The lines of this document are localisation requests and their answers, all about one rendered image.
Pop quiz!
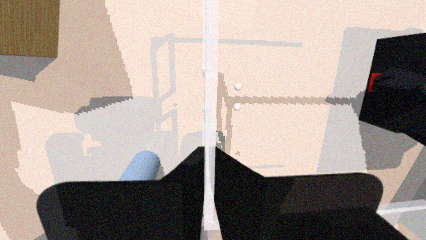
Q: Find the blue-grey cylinder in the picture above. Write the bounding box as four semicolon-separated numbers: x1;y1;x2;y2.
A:
119;151;160;181

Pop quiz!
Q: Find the white flat panel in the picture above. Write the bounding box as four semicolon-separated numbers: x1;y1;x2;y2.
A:
398;178;426;240

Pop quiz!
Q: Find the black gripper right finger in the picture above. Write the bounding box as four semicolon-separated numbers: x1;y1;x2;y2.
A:
214;146;383;240

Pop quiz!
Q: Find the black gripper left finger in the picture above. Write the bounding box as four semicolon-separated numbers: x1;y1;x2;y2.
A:
36;146;204;240

